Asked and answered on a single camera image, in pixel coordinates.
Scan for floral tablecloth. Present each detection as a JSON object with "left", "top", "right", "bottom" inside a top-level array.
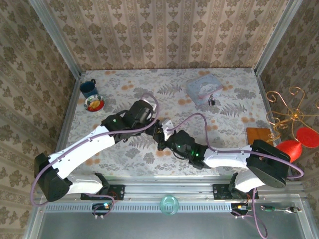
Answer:
[{"left": 65, "top": 67, "right": 275, "bottom": 178}]

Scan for orange fruit pieces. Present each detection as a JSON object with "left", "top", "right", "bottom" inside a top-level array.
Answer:
[{"left": 87, "top": 99, "right": 103, "bottom": 112}]

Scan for small patterned bowl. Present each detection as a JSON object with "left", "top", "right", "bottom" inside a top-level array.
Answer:
[{"left": 84, "top": 94, "right": 106, "bottom": 112}]

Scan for blue enamel mug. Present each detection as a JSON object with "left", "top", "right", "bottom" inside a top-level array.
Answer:
[{"left": 79, "top": 78, "right": 98, "bottom": 99}]

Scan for clear glass cup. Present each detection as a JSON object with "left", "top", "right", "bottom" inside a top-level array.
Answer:
[{"left": 159, "top": 195, "right": 179, "bottom": 217}]

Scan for pastel cartoon tin box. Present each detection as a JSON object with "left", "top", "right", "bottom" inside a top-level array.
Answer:
[{"left": 186, "top": 73, "right": 224, "bottom": 106}]

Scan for brown wooden board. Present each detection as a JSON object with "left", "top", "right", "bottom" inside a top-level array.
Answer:
[{"left": 246, "top": 127, "right": 274, "bottom": 146}]

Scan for grey metal shelf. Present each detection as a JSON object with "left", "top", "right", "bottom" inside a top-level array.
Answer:
[{"left": 24, "top": 193, "right": 319, "bottom": 239}]

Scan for small circuit board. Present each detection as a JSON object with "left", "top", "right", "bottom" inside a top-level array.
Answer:
[
  {"left": 230, "top": 202, "right": 253, "bottom": 217},
  {"left": 91, "top": 202, "right": 112, "bottom": 216}
]

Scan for red hourglass shaped ornament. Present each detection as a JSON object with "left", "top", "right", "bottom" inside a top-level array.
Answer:
[{"left": 276, "top": 126, "right": 319, "bottom": 164}]

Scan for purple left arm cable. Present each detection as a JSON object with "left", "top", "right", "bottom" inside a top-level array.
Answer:
[{"left": 29, "top": 93, "right": 160, "bottom": 206}]

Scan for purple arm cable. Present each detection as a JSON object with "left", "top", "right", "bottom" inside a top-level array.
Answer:
[
  {"left": 168, "top": 113, "right": 305, "bottom": 180},
  {"left": 29, "top": 93, "right": 160, "bottom": 206}
]

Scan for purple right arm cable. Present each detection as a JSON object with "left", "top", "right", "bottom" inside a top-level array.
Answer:
[{"left": 168, "top": 113, "right": 305, "bottom": 180}]

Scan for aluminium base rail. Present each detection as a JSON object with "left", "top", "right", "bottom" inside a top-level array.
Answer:
[{"left": 101, "top": 175, "right": 239, "bottom": 200}]

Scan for slotted grey cable duct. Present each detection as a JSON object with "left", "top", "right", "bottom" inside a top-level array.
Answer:
[{"left": 44, "top": 201, "right": 234, "bottom": 213}]

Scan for aluminium side rail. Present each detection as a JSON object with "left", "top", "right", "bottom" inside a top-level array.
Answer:
[
  {"left": 254, "top": 71, "right": 278, "bottom": 141},
  {"left": 55, "top": 74, "right": 82, "bottom": 156}
]

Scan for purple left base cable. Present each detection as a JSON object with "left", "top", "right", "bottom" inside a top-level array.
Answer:
[{"left": 92, "top": 194, "right": 116, "bottom": 218}]

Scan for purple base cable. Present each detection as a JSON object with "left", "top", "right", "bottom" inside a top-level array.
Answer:
[
  {"left": 92, "top": 194, "right": 116, "bottom": 218},
  {"left": 250, "top": 188, "right": 269, "bottom": 239}
]

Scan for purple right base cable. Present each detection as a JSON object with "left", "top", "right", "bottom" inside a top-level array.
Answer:
[{"left": 250, "top": 188, "right": 269, "bottom": 239}]

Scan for green handled screwdriver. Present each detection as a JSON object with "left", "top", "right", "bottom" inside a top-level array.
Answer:
[{"left": 260, "top": 205, "right": 285, "bottom": 213}]

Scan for aluminium frame post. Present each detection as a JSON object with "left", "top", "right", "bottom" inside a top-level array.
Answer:
[
  {"left": 253, "top": 0, "right": 299, "bottom": 75},
  {"left": 27, "top": 0, "right": 82, "bottom": 78}
]

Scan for gold wire stand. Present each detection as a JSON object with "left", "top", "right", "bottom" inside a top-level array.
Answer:
[{"left": 265, "top": 86, "right": 319, "bottom": 144}]

